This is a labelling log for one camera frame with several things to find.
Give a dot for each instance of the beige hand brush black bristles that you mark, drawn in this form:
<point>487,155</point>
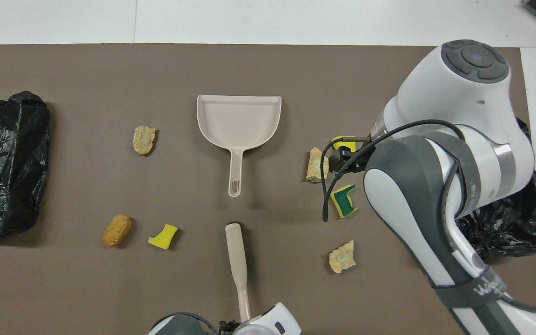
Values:
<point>236,260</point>

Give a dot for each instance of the green and yellow sponge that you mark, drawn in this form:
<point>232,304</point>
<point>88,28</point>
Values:
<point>344,201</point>

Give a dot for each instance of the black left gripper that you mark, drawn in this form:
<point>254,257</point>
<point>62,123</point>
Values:
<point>226,328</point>

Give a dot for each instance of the brown table mat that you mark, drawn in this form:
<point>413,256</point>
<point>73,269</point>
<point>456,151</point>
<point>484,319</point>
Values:
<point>110,298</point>

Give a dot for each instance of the small notched yellow sponge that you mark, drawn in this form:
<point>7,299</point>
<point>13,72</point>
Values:
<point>163,236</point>

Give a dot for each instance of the pale beige sponge chunk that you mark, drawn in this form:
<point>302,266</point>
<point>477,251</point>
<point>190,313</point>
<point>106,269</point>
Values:
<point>342,256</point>
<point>315,167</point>
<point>144,139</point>

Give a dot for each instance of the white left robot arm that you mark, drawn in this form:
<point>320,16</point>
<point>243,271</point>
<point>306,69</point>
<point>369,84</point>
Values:
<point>272,323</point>

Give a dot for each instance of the black bag lined bin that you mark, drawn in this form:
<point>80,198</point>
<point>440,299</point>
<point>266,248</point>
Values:
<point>3,163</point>
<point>505,228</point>

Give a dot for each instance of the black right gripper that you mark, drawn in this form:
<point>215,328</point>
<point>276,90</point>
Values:
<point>360,156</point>

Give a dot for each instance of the orange-brown sponge chunk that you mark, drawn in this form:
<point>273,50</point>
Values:
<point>117,230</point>

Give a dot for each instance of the beige plastic dustpan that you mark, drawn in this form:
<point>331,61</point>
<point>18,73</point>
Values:
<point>240,121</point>

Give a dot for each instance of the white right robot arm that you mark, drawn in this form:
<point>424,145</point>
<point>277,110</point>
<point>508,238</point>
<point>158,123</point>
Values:
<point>463,102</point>

